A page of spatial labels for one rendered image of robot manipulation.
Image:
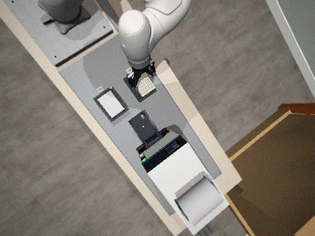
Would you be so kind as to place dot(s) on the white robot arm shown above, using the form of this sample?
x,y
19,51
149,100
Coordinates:
x,y
139,32

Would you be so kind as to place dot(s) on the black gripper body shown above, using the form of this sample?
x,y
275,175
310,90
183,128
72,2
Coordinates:
x,y
140,71

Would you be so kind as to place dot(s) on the white cylinder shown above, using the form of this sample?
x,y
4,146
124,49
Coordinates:
x,y
200,200

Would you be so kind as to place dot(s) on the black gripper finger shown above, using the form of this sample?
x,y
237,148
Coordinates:
x,y
133,82
150,72

